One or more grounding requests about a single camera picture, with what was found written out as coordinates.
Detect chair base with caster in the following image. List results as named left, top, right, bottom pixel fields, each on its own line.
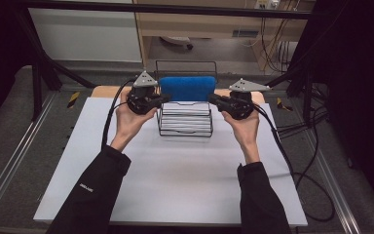
left=160, top=35, right=195, bottom=51

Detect aluminium floor rail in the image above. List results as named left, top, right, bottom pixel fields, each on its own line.
left=0, top=92, right=57, bottom=223
left=305, top=128, right=362, bottom=234

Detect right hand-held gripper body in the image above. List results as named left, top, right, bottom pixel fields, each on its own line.
left=221, top=77, right=272, bottom=121

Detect black metal frame bar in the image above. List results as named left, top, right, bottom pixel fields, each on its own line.
left=19, top=0, right=318, bottom=20

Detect person's right hand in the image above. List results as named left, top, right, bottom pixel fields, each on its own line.
left=220, top=103, right=261, bottom=148

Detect wooden board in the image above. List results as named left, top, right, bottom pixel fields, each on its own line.
left=90, top=85, right=267, bottom=105

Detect black metal stand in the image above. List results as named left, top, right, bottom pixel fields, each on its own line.
left=12, top=6, right=96, bottom=122
left=265, top=48, right=327, bottom=128

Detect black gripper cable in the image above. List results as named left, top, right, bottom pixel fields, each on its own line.
left=100, top=77, right=138, bottom=151
left=252, top=102, right=336, bottom=224

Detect black wire rack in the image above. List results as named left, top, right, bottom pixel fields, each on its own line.
left=154, top=59, right=219, bottom=137

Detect black floor cables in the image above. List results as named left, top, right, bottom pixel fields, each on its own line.
left=276, top=82, right=330, bottom=139

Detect person's left hand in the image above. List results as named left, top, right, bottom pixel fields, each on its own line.
left=114, top=97, right=159, bottom=146

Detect light wooden desk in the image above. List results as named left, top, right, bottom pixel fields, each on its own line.
left=132, top=0, right=317, bottom=71

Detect white power strip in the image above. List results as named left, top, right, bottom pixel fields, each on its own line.
left=254, top=0, right=281, bottom=11

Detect hanging cable bundle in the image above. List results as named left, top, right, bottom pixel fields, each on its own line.
left=259, top=16, right=295, bottom=73

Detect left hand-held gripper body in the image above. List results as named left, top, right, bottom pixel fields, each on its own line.
left=126, top=70, right=164, bottom=116

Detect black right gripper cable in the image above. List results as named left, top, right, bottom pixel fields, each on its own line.
left=252, top=102, right=336, bottom=224

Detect white cabinet panel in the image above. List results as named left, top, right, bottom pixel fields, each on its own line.
left=27, top=7, right=143, bottom=63

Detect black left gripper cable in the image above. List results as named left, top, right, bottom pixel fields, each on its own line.
left=100, top=77, right=138, bottom=151

